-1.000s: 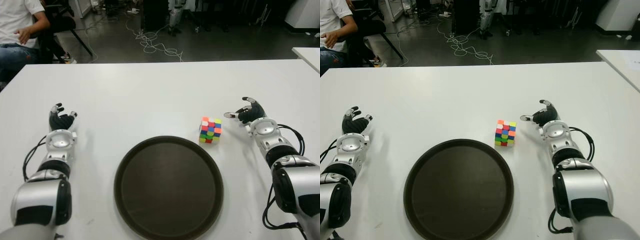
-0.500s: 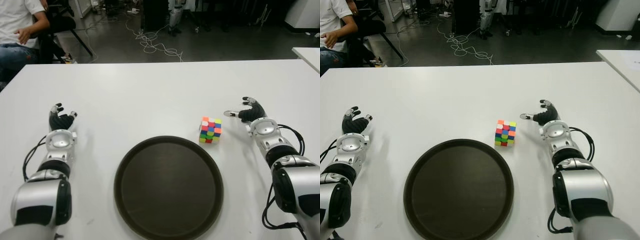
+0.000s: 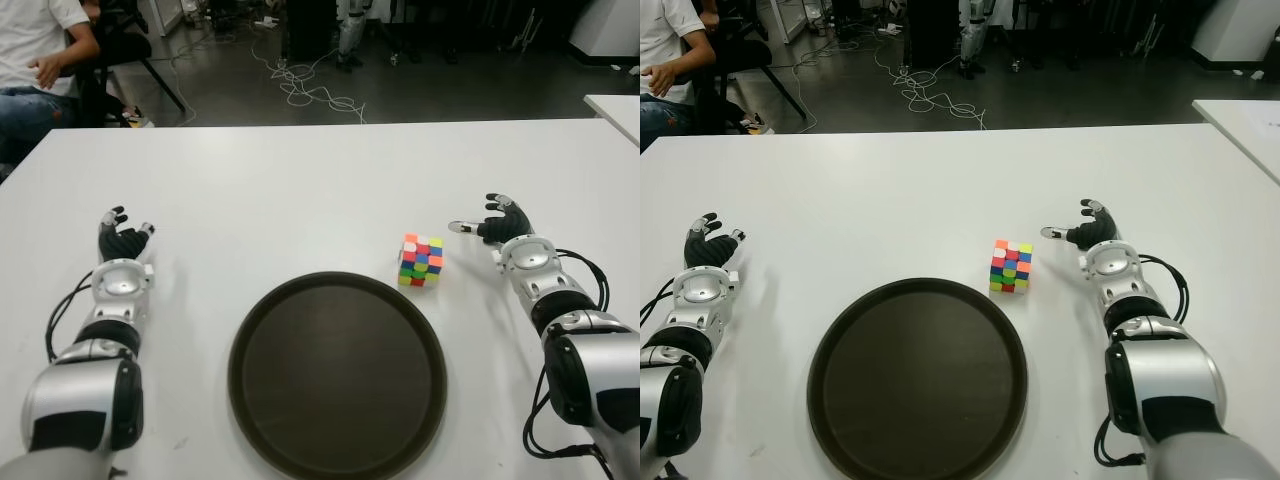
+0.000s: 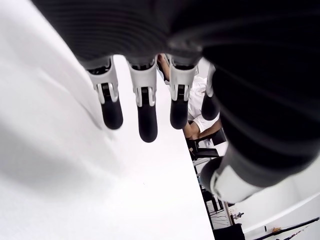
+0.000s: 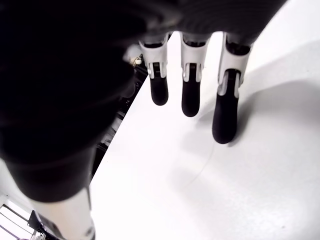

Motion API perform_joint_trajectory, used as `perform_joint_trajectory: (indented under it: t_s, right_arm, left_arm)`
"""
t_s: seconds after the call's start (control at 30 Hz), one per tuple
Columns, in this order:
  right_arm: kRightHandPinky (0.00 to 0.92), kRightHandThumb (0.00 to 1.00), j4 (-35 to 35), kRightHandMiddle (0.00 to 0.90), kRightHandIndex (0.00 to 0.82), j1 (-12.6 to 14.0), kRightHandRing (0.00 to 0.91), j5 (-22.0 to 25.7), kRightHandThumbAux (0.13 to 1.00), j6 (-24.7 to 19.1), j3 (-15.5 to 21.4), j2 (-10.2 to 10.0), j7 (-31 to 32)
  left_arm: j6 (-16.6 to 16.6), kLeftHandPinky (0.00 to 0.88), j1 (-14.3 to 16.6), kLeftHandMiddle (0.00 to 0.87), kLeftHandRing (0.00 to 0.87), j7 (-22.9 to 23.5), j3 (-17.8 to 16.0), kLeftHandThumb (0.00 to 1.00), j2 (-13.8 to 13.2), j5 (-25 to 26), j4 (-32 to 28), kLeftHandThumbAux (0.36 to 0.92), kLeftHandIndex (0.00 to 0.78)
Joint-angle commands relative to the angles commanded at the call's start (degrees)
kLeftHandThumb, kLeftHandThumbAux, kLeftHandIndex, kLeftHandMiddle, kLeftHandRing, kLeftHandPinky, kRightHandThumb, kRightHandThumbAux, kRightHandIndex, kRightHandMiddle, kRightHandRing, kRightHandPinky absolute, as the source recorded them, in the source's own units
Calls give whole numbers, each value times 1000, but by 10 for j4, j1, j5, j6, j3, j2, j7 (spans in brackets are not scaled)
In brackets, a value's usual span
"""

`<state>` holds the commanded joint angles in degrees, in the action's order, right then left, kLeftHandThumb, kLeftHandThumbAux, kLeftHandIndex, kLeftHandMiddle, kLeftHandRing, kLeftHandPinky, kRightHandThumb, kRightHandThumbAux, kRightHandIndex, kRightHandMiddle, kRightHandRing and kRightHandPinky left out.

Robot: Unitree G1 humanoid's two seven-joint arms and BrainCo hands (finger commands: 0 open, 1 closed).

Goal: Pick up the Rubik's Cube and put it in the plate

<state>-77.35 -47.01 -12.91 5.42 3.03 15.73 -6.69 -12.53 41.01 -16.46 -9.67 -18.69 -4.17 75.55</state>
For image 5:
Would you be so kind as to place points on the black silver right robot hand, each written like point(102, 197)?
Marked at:
point(50, 75)

